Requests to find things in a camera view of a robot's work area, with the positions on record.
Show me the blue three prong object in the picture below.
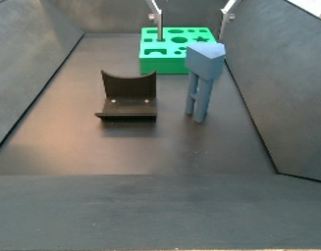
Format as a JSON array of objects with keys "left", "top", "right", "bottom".
[{"left": 185, "top": 42, "right": 225, "bottom": 123}]

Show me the black curved holder stand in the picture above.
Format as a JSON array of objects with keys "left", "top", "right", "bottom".
[{"left": 95, "top": 71, "right": 158, "bottom": 120}]

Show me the green shape sorter board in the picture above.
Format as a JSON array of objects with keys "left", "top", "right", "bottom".
[{"left": 139, "top": 27, "right": 215, "bottom": 75}]

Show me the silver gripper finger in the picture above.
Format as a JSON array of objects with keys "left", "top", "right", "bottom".
[
  {"left": 146, "top": 0, "right": 162, "bottom": 41},
  {"left": 218, "top": 0, "right": 237, "bottom": 39}
]

